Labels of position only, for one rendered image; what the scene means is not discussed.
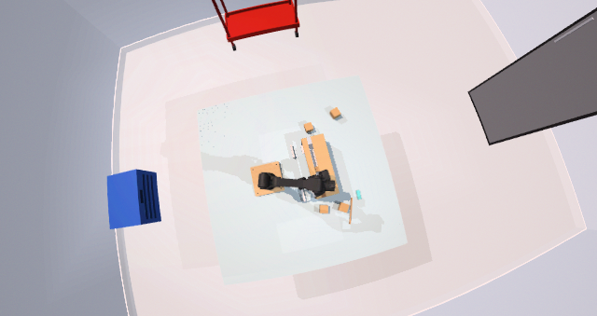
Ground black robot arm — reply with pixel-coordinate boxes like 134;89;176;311
257;172;336;197

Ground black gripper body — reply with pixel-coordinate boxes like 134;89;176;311
308;170;331;181

